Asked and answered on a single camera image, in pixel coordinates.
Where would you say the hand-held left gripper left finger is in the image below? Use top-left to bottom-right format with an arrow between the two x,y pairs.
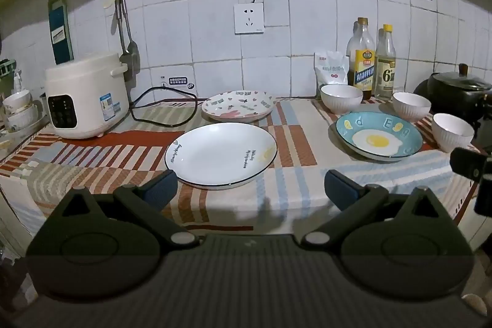
52,170 -> 200,249

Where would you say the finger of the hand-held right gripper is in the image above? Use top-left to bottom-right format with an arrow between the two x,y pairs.
450,147 -> 486,183

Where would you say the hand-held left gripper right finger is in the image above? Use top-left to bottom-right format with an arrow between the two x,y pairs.
295,170 -> 448,250

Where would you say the small white ribbed bowl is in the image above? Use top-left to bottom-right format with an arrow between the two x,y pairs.
392,92 -> 432,122
431,113 -> 475,153

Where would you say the blue plate with egg print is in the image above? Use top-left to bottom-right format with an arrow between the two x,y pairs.
335,111 -> 423,162

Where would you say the white plate with black rim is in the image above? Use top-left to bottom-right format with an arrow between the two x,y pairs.
165,122 -> 278,187

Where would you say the pink patterned plate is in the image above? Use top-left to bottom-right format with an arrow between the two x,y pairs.
201,90 -> 277,123

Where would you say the striped patchwork tablecloth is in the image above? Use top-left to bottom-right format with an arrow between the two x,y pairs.
0,97 -> 481,236

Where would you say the black wok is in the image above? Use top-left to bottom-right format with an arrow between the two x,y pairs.
414,71 -> 492,129

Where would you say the glass wok lid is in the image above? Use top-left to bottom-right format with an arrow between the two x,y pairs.
430,64 -> 492,90

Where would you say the large white ribbed bowl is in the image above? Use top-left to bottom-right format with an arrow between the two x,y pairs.
320,84 -> 364,115

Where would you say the clear vinegar bottle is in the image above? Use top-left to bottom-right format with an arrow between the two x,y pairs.
375,24 -> 396,101

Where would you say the white salt bag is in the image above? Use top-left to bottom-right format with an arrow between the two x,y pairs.
314,50 -> 350,100

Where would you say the cooking oil bottle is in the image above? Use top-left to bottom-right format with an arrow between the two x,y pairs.
347,18 -> 376,100

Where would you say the white rice cooker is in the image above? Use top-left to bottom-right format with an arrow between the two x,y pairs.
44,51 -> 131,140

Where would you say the metal spatula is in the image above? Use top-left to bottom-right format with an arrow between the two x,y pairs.
115,0 -> 141,77

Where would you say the patterned white bowl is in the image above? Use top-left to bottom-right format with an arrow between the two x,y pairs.
5,103 -> 39,132
3,90 -> 31,111

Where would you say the green plastic slicer board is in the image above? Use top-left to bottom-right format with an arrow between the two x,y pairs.
48,0 -> 74,65

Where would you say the green plastic basket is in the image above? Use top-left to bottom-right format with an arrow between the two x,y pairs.
0,59 -> 17,78

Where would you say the black rice cooker cord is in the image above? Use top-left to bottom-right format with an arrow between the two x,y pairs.
129,87 -> 201,129

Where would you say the white wall label sticker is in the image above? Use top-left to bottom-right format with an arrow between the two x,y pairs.
161,75 -> 195,89

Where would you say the white wall socket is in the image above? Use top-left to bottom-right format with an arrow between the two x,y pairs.
234,2 -> 265,34

